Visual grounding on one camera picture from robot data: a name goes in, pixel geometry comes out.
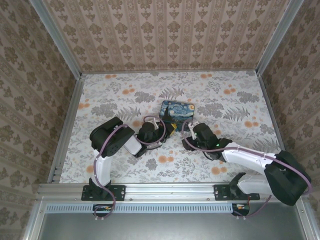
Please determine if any starry night patterned pouch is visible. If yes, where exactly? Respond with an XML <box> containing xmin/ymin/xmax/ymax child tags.
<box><xmin>158</xmin><ymin>100</ymin><xmax>197</xmax><ymax>133</ymax></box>

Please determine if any floral patterned table cover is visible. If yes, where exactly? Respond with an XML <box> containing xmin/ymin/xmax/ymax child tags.
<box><xmin>52</xmin><ymin>70</ymin><xmax>294</xmax><ymax>184</ymax></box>

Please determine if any small connector board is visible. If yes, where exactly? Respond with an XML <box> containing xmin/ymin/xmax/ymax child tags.
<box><xmin>231</xmin><ymin>202</ymin><xmax>251</xmax><ymax>217</ymax></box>
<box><xmin>92</xmin><ymin>203</ymin><xmax>114</xmax><ymax>217</ymax></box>

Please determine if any grey metal panel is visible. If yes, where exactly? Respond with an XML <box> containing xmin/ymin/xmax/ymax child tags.
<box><xmin>37</xmin><ymin>202</ymin><xmax>309</xmax><ymax>240</ymax></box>

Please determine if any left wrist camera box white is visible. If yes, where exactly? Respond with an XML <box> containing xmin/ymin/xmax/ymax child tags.
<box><xmin>149</xmin><ymin>118</ymin><xmax>163</xmax><ymax>130</ymax></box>

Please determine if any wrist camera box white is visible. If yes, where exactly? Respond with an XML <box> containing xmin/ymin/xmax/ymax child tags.
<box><xmin>187</xmin><ymin>120</ymin><xmax>201</xmax><ymax>133</ymax></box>
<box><xmin>149</xmin><ymin>118</ymin><xmax>163</xmax><ymax>130</ymax></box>

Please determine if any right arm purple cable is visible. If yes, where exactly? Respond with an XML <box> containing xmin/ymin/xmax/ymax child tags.
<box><xmin>180</xmin><ymin>119</ymin><xmax>314</xmax><ymax>221</ymax></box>

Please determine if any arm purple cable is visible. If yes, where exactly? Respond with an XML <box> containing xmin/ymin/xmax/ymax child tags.
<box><xmin>180</xmin><ymin>119</ymin><xmax>314</xmax><ymax>221</ymax></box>
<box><xmin>92</xmin><ymin>114</ymin><xmax>168</xmax><ymax>221</ymax></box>

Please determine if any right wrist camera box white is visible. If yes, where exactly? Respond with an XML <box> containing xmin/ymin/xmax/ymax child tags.
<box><xmin>187</xmin><ymin>120</ymin><xmax>201</xmax><ymax>133</ymax></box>

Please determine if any aluminium front frame rail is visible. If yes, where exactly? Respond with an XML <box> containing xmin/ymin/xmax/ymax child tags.
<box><xmin>37</xmin><ymin>181</ymin><xmax>308</xmax><ymax>201</ymax></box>

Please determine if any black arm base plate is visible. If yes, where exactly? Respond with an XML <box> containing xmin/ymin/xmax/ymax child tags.
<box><xmin>214</xmin><ymin>184</ymin><xmax>261</xmax><ymax>202</ymax></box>
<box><xmin>81</xmin><ymin>184</ymin><xmax>126</xmax><ymax>202</ymax></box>

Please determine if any grey slotted cable duct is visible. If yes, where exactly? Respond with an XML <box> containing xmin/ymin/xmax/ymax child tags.
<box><xmin>46</xmin><ymin>202</ymin><xmax>235</xmax><ymax>214</ymax></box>

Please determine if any aluminium side frame rail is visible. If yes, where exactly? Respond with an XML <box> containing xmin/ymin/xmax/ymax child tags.
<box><xmin>46</xmin><ymin>74</ymin><xmax>86</xmax><ymax>184</ymax></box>
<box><xmin>257</xmin><ymin>74</ymin><xmax>296</xmax><ymax>181</ymax></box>

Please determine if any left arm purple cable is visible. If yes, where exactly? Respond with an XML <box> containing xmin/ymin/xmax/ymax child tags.
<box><xmin>92</xmin><ymin>114</ymin><xmax>168</xmax><ymax>221</ymax></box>

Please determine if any aluminium corner post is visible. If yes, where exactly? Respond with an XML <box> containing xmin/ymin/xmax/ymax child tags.
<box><xmin>255</xmin><ymin>0</ymin><xmax>305</xmax><ymax>76</ymax></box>
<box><xmin>31</xmin><ymin>0</ymin><xmax>83</xmax><ymax>77</ymax></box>

